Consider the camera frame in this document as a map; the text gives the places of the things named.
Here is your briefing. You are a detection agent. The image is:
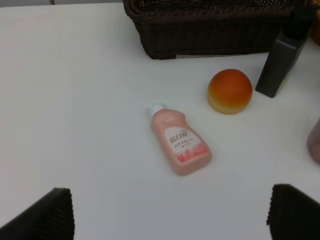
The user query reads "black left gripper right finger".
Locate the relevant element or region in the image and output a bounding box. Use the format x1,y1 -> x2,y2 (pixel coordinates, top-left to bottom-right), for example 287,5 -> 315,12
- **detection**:
266,184 -> 320,240

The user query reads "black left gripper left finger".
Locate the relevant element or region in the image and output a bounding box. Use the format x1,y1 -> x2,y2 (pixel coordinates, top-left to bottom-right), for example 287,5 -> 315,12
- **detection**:
0,187 -> 75,240

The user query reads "purple translucent plastic cup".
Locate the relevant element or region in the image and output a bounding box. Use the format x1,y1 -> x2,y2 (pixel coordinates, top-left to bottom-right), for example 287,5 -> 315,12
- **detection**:
307,119 -> 320,165

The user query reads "pink detergent bottle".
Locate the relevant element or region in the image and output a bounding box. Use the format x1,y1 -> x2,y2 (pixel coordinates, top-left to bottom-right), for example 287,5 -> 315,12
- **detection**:
147,103 -> 212,176

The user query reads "dark green pump bottle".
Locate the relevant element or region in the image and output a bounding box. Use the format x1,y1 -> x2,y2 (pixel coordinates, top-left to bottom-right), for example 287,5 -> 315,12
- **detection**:
255,3 -> 320,98

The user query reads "red orange bun toy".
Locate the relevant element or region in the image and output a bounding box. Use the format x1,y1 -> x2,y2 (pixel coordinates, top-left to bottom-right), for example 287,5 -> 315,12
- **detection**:
207,69 -> 253,115

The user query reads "tan wicker basket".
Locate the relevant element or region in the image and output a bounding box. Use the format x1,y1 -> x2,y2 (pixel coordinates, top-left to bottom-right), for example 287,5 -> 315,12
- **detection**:
311,17 -> 320,45

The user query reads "dark brown wicker basket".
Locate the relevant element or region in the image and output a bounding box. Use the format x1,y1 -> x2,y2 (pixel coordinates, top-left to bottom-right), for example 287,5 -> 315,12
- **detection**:
123,0 -> 312,60

